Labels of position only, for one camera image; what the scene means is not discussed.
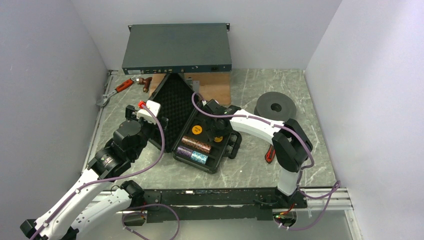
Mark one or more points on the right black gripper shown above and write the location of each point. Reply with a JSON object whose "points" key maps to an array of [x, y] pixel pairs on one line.
{"points": [[211, 120]]}

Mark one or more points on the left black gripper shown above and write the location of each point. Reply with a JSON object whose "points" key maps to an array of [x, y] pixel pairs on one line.
{"points": [[131, 112]]}

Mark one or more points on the orange big blind button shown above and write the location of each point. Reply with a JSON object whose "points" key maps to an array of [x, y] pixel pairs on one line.
{"points": [[196, 129]]}

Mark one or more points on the brown poker chip stack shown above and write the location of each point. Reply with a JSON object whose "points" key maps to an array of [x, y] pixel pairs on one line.
{"points": [[189, 141], [204, 147]]}

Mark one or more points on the purple poker chip stack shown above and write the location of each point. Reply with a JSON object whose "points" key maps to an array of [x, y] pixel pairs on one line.
{"points": [[184, 151]]}

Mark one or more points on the black foam-lined poker case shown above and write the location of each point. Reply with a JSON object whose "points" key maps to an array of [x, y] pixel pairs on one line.
{"points": [[180, 123]]}

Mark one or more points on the light blue poker chip stack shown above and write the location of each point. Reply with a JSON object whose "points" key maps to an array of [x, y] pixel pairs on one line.
{"points": [[199, 157]]}

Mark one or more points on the orange small blind button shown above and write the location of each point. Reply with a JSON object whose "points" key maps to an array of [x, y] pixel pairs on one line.
{"points": [[218, 139]]}

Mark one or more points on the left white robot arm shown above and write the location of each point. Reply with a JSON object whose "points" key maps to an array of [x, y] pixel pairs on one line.
{"points": [[102, 189]]}

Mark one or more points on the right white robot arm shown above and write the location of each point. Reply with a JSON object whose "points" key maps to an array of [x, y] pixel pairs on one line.
{"points": [[293, 150]]}

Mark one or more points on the wooden board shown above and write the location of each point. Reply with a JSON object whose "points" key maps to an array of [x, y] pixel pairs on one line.
{"points": [[172, 92]]}

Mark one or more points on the black filament spool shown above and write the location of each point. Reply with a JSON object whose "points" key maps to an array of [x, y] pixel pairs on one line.
{"points": [[275, 106]]}

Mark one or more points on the red black utility knife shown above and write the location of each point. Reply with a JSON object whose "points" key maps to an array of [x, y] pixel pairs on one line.
{"points": [[270, 154]]}

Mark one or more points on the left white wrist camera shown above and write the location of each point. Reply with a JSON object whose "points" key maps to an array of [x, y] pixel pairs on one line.
{"points": [[148, 111]]}

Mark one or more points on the grey metal bracket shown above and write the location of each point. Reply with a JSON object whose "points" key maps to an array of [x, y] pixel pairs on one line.
{"points": [[194, 84]]}

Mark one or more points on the brown wooden-handled brass tool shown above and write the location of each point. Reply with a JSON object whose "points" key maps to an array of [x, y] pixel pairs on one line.
{"points": [[146, 82]]}

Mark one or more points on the grey rack network switch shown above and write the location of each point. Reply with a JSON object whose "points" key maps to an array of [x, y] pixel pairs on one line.
{"points": [[177, 48]]}

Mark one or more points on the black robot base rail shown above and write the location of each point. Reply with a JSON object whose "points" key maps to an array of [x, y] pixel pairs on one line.
{"points": [[261, 203]]}

